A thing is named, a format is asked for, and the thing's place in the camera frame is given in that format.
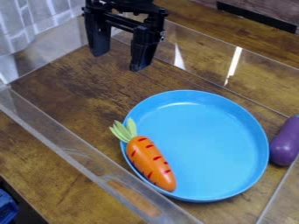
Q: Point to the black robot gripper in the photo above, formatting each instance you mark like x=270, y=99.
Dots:
x=103, y=13

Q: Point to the orange toy carrot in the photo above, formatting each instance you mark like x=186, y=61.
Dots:
x=145, y=155

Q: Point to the blue round plastic tray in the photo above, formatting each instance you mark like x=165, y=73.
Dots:
x=211, y=140

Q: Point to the grey checkered curtain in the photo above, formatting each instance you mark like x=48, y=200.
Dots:
x=24, y=18

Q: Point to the purple toy eggplant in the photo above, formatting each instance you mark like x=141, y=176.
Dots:
x=285, y=144

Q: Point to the blue object at corner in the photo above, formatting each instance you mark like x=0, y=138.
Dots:
x=8, y=207

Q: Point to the clear acrylic barrier wall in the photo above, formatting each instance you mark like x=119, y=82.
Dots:
x=63, y=160

